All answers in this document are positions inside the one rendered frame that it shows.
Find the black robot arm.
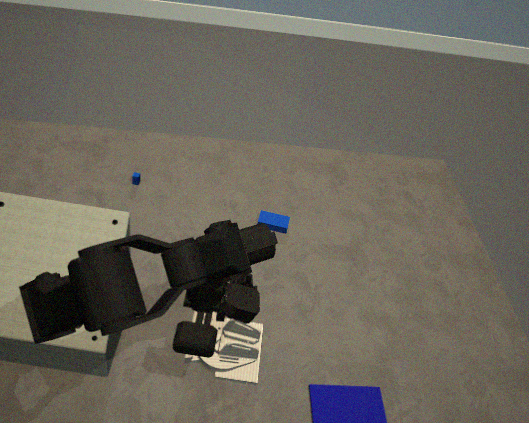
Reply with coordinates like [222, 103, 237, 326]
[19, 220, 278, 344]

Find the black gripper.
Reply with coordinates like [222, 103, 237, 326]
[173, 283, 224, 358]

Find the blue flat plate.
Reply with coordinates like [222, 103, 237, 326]
[309, 384, 387, 423]

